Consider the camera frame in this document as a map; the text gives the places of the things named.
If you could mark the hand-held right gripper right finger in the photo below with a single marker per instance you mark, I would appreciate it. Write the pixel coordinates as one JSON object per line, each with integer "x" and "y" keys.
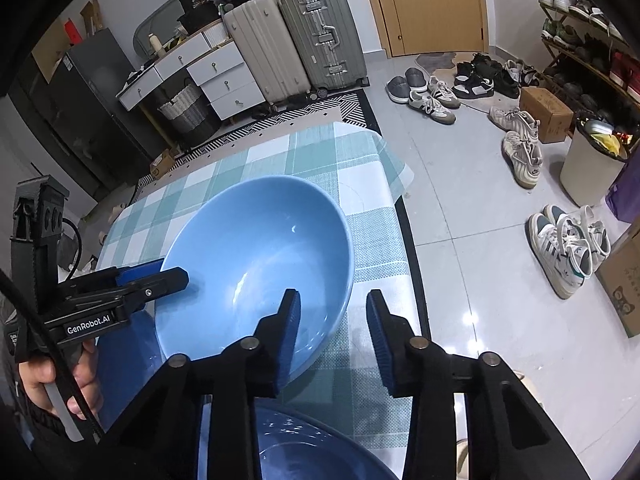
{"x": 379, "y": 345}

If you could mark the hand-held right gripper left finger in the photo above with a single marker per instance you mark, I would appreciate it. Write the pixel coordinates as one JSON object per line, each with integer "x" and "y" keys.
{"x": 290, "y": 340}

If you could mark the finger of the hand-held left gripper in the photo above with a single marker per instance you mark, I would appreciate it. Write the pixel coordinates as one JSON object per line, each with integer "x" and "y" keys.
{"x": 155, "y": 287}
{"x": 140, "y": 270}

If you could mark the blue bowl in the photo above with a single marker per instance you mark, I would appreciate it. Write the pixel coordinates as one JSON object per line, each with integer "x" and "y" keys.
{"x": 130, "y": 360}
{"x": 325, "y": 450}
{"x": 260, "y": 240}

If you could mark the person's left forearm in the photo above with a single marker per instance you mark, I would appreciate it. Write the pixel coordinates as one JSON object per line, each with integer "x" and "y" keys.
{"x": 35, "y": 425}

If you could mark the person's left hand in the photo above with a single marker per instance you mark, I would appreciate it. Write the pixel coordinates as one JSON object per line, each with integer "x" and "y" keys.
{"x": 35, "y": 382}

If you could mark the small cardboard box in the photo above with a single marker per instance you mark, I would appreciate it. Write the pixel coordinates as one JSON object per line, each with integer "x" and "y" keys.
{"x": 162, "y": 165}

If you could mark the grey white woven basket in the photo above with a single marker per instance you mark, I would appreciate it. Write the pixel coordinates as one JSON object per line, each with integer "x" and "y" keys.
{"x": 187, "y": 112}

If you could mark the black refrigerator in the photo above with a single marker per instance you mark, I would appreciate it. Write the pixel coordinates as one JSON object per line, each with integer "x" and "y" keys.
{"x": 115, "y": 95}

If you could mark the teal checked tablecloth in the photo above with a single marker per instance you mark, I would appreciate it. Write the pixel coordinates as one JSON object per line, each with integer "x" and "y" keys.
{"x": 320, "y": 160}

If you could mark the white teal sneaker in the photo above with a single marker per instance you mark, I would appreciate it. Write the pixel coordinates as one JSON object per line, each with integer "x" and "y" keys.
{"x": 585, "y": 240}
{"x": 555, "y": 260}

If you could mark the white drawer dresser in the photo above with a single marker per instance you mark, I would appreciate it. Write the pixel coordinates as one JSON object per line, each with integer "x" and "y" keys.
{"x": 230, "y": 85}

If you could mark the cream bottle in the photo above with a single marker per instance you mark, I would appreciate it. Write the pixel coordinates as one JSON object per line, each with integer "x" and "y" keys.
{"x": 156, "y": 45}

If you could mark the black white patterned rug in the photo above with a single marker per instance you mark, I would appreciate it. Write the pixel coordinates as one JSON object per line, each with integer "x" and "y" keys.
{"x": 320, "y": 110}

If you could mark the beige chunky sneaker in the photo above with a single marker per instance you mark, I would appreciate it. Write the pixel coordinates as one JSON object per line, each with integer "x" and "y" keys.
{"x": 522, "y": 160}
{"x": 512, "y": 119}

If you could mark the brown cardboard box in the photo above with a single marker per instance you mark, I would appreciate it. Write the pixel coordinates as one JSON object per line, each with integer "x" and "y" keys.
{"x": 50, "y": 52}

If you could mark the white dark-striped sneaker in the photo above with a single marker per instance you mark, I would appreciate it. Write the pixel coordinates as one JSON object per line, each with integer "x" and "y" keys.
{"x": 445, "y": 92}
{"x": 430, "y": 107}

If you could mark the red packet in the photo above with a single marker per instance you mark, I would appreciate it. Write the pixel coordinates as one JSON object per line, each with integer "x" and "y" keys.
{"x": 72, "y": 31}

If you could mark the oval mirror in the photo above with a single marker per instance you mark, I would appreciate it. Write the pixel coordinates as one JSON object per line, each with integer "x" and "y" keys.
{"x": 155, "y": 20}

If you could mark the printed cardboard box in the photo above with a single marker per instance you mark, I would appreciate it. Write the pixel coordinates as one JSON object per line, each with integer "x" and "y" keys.
{"x": 622, "y": 285}

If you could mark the cream suitcase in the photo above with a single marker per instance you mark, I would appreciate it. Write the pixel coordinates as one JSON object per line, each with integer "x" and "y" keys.
{"x": 265, "y": 50}

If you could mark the grey slipper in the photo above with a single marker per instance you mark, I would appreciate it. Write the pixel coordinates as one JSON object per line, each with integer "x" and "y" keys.
{"x": 397, "y": 90}
{"x": 416, "y": 80}

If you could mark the flat cardboard box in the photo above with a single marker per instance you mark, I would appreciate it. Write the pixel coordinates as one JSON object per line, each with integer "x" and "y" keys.
{"x": 94, "y": 17}

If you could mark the black bag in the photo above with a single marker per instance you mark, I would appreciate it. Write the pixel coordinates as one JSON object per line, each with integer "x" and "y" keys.
{"x": 200, "y": 17}

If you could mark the white trash bin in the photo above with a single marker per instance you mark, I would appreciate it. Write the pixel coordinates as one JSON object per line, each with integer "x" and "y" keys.
{"x": 585, "y": 175}

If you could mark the plain cardboard box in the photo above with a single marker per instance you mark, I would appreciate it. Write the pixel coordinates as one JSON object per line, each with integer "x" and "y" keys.
{"x": 545, "y": 115}

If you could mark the grey door mat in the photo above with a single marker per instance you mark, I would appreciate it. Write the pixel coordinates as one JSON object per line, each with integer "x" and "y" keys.
{"x": 435, "y": 62}

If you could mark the purple bag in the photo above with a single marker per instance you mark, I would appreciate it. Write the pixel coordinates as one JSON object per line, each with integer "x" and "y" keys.
{"x": 625, "y": 195}

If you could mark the pile of dark shoes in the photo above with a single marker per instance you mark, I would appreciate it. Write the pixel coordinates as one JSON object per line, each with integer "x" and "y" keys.
{"x": 480, "y": 67}

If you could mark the silver suitcase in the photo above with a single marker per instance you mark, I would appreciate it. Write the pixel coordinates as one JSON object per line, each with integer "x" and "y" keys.
{"x": 320, "y": 35}

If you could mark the wooden door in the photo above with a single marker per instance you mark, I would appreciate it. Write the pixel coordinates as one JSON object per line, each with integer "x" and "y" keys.
{"x": 425, "y": 5}

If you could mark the wooden shoe rack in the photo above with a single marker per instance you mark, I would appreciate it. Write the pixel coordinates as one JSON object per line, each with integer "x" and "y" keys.
{"x": 580, "y": 60}

